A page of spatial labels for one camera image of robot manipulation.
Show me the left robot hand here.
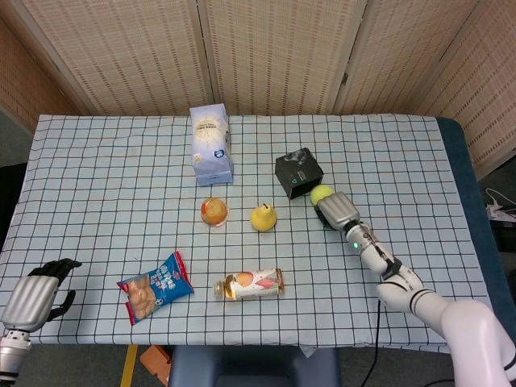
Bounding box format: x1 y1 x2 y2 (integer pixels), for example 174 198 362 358
0 260 83 334

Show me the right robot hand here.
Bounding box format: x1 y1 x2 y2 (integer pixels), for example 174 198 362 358
314 191 361 232

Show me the yellow tennis ball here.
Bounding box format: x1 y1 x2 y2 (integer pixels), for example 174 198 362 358
310 184 335 205

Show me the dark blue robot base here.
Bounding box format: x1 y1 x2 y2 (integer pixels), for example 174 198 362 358
167 345 342 387

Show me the black cardboard box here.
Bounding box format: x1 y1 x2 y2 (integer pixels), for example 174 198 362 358
275 147 325 201

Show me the yellow pear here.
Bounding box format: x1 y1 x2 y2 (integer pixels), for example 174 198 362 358
250 202 278 233

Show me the juice bottle with fruit label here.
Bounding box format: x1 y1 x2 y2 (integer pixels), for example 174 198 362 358
213 268 285 302

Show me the blue cookie snack bag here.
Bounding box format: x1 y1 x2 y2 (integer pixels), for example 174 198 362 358
116 250 195 327

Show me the orange fruit in wrapper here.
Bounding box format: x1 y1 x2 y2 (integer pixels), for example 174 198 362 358
200 197 231 227

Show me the checkered light blue tablecloth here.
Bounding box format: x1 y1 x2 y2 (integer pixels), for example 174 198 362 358
0 114 493 355

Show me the orange object on floor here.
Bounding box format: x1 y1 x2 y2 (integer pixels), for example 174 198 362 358
139 345 175 387

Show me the pale blue milk carton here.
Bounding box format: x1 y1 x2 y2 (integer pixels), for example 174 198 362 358
189 102 235 188

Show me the woven folding screen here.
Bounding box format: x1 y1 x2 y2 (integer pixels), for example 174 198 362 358
0 0 516 170

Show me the black cable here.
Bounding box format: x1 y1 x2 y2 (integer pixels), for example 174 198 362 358
372 296 383 387

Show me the white power adapter with cable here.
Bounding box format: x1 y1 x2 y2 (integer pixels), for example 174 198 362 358
485 187 516 222

